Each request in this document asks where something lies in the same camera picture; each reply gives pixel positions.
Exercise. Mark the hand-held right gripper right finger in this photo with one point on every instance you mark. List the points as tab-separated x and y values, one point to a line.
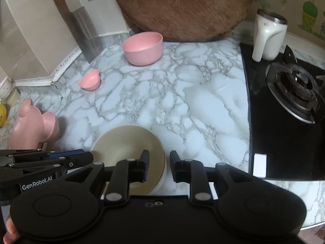
174	166

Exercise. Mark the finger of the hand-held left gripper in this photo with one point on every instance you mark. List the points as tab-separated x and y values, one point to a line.
78	160
66	153

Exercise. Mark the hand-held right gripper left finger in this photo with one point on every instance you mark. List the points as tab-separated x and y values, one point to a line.
144	166

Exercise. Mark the cream bowl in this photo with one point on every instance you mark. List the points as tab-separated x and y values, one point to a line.
121	144

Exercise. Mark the pink bear-shaped plate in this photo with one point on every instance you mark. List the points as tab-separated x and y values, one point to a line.
30	132

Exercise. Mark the small pink heart dish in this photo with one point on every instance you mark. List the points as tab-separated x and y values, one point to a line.
90	82

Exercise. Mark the pink bowl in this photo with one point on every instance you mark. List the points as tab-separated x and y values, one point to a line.
142	53

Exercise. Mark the person's left hand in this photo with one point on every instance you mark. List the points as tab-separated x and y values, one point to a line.
11	231

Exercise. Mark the clear plastic container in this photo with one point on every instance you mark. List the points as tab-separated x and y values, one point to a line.
14	97

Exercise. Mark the white patterned trim strip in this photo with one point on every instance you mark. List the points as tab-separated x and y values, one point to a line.
63	63

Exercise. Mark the black glass cooktop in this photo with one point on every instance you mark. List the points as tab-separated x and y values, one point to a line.
274	137

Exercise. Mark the gas burner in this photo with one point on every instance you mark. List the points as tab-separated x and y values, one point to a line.
299	81

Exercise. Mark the white mug with steel rim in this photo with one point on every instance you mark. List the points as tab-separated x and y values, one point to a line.
266	43

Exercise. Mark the round wooden cutting board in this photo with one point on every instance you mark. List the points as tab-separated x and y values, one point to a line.
182	7

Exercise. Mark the black pot support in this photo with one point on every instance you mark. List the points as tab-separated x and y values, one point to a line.
289	56

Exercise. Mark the cactus wall sticker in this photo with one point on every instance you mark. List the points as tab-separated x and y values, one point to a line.
309	10

